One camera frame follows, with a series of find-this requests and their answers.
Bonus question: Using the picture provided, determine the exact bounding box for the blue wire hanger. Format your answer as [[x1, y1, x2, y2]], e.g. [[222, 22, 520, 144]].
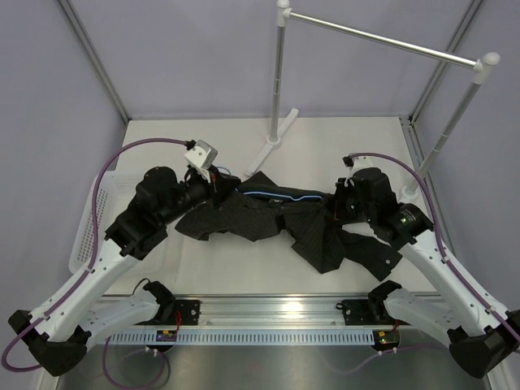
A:
[[236, 184, 327, 202]]

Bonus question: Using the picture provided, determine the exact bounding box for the black pinstripe shirt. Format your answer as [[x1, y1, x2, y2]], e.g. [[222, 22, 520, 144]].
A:
[[175, 172, 402, 281]]

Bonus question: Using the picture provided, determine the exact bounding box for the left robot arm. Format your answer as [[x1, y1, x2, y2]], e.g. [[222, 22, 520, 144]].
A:
[[8, 167, 241, 377]]

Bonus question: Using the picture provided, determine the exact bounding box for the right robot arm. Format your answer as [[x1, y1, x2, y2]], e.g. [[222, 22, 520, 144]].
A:
[[332, 167, 519, 379]]

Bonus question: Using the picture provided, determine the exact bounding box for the white plastic basket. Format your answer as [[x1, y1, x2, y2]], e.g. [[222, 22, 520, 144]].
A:
[[68, 171, 167, 275]]

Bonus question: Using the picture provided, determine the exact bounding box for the metal clothes rack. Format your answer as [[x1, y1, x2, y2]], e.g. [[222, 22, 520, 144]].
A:
[[245, 1, 501, 200]]

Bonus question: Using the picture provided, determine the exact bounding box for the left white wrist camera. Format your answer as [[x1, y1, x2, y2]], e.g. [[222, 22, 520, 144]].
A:
[[184, 140, 218, 183]]

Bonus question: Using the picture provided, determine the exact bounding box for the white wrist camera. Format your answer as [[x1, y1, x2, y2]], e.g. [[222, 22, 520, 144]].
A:
[[184, 140, 218, 183], [338, 156, 380, 188]]

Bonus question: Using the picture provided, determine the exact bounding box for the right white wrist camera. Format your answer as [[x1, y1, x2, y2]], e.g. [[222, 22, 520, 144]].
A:
[[338, 156, 380, 188]]

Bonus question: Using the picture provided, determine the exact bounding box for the right black mount plate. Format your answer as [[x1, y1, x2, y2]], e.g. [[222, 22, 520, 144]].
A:
[[335, 298, 406, 326]]

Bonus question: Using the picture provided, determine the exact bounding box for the black mount plate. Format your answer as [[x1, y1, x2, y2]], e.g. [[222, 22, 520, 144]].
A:
[[335, 298, 406, 326], [156, 299, 201, 326]]

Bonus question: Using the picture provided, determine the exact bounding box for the aluminium rail base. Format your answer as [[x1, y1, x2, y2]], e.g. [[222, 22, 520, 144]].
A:
[[87, 292, 448, 330]]

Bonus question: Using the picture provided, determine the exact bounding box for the white slotted cable duct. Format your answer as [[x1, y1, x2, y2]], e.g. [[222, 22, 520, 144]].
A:
[[110, 329, 375, 346]]

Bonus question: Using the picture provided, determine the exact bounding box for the left black mount plate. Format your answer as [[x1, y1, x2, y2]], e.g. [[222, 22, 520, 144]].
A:
[[156, 299, 201, 326]]

